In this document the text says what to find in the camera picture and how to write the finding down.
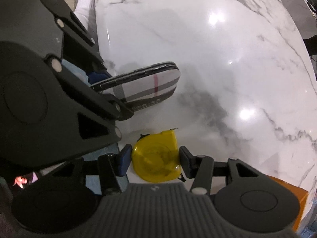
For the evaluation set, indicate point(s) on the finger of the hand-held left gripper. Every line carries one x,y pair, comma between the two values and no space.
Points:
96,78
94,96

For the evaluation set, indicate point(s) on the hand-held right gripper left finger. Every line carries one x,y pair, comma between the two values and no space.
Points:
123,161

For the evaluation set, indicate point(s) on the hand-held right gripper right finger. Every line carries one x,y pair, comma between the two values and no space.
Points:
184,161

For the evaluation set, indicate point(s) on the yellow tape measure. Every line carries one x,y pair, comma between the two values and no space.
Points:
156,158

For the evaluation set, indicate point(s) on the plaid wallet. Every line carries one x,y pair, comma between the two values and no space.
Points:
153,84

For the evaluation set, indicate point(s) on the orange cardboard box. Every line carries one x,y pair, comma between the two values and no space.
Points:
294,198

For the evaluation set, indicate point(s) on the person's blue jeans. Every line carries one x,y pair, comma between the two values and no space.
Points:
73,70

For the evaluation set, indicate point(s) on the person's white top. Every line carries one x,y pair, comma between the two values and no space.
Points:
85,0

